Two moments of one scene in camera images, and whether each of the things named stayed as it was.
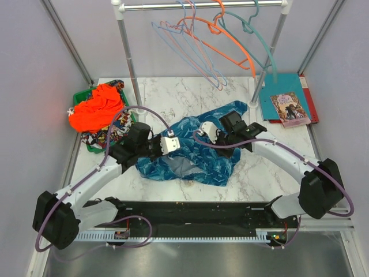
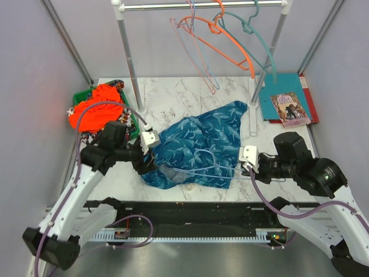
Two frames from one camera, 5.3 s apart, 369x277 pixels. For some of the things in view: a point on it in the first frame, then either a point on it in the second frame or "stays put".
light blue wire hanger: [183, 31] -> [218, 165]
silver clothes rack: [286, 6] stays put
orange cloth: [101, 110] stays put
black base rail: [209, 214] stays put
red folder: [312, 112] stays put
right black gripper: [226, 153] -> [260, 176]
